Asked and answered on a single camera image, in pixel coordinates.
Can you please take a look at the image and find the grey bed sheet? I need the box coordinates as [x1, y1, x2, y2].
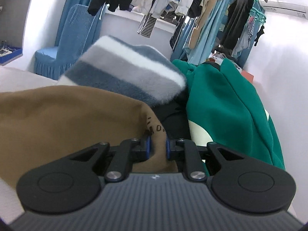
[0, 66, 60, 224]

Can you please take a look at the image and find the striped white fleece sweater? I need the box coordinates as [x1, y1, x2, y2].
[56, 35, 187, 107]

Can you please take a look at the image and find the blue covered chair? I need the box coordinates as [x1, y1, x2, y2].
[34, 4, 104, 80]

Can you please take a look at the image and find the brown hoodie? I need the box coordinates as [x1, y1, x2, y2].
[0, 85, 180, 190]

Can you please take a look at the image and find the green sweatshirt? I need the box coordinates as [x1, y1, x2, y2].
[171, 58, 285, 171]

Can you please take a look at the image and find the blue storage tray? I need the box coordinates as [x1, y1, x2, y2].
[0, 40, 24, 66]

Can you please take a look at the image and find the reddish box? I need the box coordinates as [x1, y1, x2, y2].
[237, 65, 254, 83]

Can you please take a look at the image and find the black garment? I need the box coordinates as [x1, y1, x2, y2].
[151, 61, 220, 141]

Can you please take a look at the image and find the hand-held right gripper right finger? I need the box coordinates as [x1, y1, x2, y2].
[166, 138, 242, 182]

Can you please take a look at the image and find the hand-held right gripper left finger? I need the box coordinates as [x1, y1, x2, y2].
[70, 136, 151, 182]

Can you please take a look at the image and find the white air conditioner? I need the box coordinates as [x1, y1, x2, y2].
[261, 0, 308, 20]

